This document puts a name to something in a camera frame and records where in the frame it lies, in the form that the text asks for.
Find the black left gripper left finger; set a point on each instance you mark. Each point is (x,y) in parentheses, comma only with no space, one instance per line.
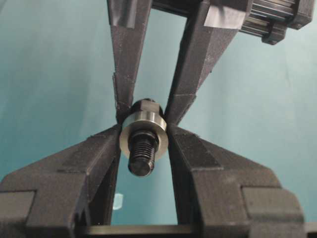
(51,197)

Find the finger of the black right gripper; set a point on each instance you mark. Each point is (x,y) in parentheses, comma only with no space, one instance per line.
(210,28)
(128,21)

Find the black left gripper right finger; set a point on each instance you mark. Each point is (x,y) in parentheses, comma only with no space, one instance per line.
(227,195)

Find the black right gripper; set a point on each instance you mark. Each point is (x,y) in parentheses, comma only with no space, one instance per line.
(269,19)

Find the black threaded bolt shaft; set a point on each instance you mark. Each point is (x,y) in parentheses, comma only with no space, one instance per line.
(143,143)

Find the silver metal washer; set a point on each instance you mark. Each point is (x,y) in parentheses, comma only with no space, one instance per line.
(144,124)

